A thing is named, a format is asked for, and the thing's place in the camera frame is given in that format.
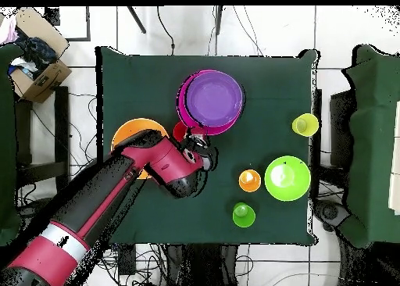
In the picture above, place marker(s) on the pink plastic bowl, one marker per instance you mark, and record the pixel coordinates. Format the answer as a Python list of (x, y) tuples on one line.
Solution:
[(182, 111)]

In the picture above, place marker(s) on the purple plastic bowl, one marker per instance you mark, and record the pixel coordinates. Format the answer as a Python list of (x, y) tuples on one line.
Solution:
[(214, 98)]

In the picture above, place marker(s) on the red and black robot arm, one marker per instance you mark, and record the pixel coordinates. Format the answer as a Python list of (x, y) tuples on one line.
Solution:
[(162, 161)]

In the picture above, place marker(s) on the red plastic cup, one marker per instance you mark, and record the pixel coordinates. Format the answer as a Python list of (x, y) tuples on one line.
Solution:
[(178, 132)]

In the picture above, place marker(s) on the large orange plastic bowl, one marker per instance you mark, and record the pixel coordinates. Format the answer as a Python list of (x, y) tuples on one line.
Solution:
[(137, 125)]

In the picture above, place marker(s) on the orange plastic cup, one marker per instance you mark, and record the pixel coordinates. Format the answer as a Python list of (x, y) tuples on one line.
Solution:
[(250, 181)]

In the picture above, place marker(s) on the dark green tablecloth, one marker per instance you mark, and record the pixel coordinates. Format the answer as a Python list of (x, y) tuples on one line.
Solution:
[(150, 79)]

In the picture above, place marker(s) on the green plastic cup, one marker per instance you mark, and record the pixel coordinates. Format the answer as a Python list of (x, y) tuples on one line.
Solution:
[(243, 215)]

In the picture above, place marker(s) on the green plastic bowl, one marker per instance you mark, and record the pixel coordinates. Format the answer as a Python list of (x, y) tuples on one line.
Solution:
[(287, 183)]

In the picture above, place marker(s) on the yellow plastic cup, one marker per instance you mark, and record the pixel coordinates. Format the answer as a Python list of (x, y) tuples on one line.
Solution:
[(305, 125)]

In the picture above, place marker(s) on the black tripod leg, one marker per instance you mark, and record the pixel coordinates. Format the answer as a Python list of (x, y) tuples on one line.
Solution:
[(136, 19), (219, 20)]

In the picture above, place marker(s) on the black power brick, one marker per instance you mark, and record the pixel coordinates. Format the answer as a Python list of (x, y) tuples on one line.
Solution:
[(126, 261)]

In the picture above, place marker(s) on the black equipment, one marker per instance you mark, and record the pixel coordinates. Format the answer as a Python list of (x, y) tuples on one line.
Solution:
[(329, 212)]

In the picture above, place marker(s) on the cardboard box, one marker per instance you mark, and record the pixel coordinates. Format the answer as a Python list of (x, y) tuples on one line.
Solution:
[(47, 86)]

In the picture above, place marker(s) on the dark green cloth cover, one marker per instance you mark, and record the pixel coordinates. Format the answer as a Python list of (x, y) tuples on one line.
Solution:
[(6, 142), (375, 111)]

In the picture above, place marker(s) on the dark blue clothing bundle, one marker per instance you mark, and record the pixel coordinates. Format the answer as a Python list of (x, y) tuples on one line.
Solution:
[(37, 51)]

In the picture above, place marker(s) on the pale pink cloth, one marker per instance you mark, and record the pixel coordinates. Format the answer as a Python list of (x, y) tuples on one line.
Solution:
[(7, 31)]

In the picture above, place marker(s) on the black metal frame stand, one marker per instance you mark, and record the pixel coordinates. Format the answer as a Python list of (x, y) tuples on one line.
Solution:
[(62, 126)]

